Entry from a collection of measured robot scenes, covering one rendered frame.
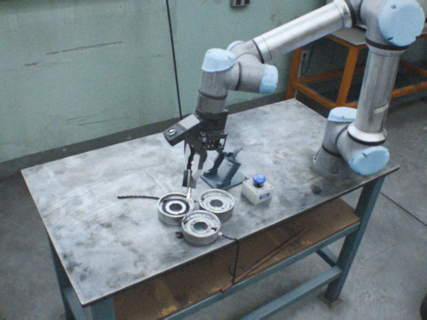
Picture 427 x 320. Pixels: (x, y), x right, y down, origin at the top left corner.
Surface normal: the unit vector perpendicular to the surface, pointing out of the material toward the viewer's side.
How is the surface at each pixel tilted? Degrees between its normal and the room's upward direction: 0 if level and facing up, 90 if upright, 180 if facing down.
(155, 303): 0
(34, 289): 0
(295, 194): 0
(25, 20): 90
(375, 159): 97
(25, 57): 90
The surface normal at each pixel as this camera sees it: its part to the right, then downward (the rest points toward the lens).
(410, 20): 0.19, 0.46
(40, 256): 0.07, -0.82
